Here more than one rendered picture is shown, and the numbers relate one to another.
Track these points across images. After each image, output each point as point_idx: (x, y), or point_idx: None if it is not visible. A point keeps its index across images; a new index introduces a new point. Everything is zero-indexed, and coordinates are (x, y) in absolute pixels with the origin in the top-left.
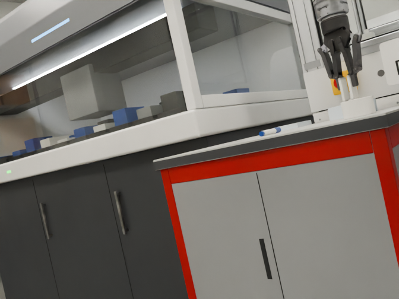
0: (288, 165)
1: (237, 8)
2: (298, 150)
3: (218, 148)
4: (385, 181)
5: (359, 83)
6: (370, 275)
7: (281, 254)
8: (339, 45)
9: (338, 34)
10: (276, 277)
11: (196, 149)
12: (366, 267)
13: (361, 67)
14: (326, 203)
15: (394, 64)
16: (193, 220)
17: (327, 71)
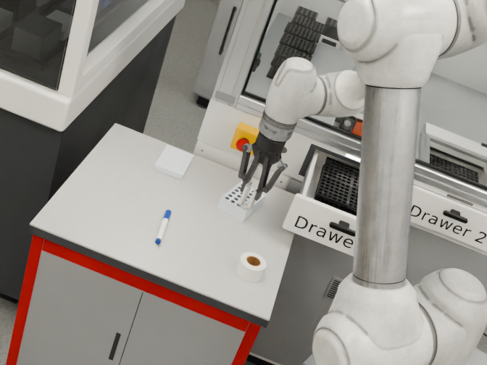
0: (175, 303)
1: None
2: (190, 300)
3: (116, 259)
4: (242, 350)
5: None
6: None
7: (130, 350)
8: (264, 164)
9: (269, 153)
10: (117, 361)
11: (45, 126)
12: None
13: (270, 189)
14: (190, 340)
15: (296, 217)
16: (52, 288)
17: (240, 170)
